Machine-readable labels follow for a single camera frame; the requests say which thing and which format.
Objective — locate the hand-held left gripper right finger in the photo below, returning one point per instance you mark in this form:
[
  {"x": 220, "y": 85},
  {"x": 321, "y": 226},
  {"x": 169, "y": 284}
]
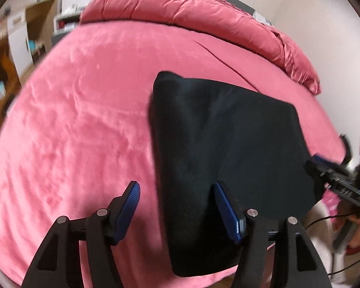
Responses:
[{"x": 228, "y": 213}]

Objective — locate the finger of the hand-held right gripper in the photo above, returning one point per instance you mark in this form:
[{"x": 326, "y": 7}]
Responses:
[{"x": 333, "y": 177}]

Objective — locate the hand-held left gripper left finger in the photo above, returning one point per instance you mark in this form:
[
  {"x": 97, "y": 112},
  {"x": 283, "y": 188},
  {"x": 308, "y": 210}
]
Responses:
[{"x": 129, "y": 204}]

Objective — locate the black pants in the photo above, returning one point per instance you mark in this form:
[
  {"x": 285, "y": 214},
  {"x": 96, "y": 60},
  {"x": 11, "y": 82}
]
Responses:
[{"x": 222, "y": 132}]

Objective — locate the pink bed cover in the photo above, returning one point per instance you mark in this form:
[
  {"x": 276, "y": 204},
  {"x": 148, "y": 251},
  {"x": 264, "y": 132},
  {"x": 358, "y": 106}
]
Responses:
[{"x": 78, "y": 111}]

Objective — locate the teal and white mug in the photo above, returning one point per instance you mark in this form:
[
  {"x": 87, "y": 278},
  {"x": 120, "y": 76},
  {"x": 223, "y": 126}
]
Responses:
[{"x": 0, "y": 90}]

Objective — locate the teal bowl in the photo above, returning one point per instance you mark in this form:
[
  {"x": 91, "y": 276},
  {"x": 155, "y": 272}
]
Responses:
[{"x": 31, "y": 45}]

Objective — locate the white nightstand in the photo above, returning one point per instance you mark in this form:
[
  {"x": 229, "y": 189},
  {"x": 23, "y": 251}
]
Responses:
[{"x": 64, "y": 25}]

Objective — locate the wooden cabinet with white doors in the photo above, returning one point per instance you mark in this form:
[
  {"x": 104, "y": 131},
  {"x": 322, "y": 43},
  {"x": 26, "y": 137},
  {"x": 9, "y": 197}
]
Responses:
[{"x": 18, "y": 48}]

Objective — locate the pink duvet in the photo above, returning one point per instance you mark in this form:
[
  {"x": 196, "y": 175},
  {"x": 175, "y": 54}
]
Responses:
[{"x": 174, "y": 9}]

